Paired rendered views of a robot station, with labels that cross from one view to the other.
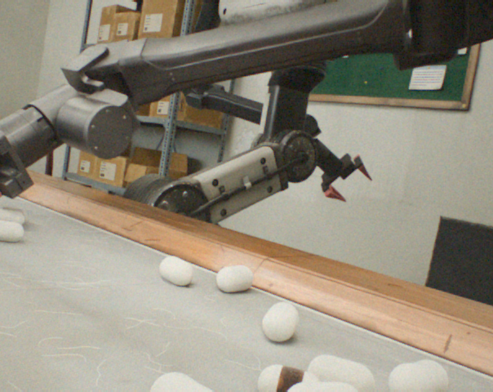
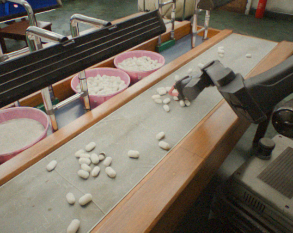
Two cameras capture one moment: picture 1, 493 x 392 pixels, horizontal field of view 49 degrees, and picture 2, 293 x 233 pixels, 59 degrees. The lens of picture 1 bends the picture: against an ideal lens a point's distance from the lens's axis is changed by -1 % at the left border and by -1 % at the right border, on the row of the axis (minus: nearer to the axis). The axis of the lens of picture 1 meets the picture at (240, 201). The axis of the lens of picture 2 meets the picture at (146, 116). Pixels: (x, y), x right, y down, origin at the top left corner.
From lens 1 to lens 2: 86 cm
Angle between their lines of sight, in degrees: 84
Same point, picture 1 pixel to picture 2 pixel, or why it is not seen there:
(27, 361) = (104, 132)
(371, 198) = not seen: outside the picture
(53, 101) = (194, 76)
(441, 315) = (148, 180)
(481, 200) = not seen: outside the picture
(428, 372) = (107, 170)
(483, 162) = not seen: outside the picture
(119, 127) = (192, 92)
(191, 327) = (130, 144)
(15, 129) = (184, 82)
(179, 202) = (287, 116)
